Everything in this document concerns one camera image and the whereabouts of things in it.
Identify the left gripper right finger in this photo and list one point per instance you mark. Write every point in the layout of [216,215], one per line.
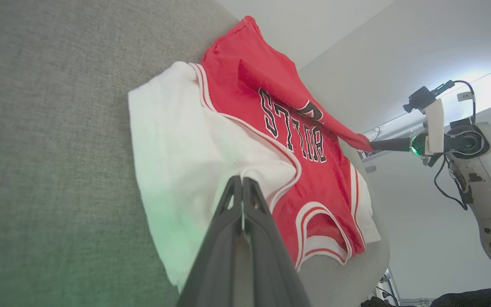
[271,264]

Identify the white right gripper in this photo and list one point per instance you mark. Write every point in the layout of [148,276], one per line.
[435,125]

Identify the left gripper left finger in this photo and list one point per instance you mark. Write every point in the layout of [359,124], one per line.
[220,260]

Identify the red and white basketball jersey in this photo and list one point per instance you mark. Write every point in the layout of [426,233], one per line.
[237,76]

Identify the black bulky object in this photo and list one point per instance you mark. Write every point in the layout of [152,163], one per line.
[480,297]

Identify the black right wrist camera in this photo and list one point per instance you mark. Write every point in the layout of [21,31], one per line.
[420,98]

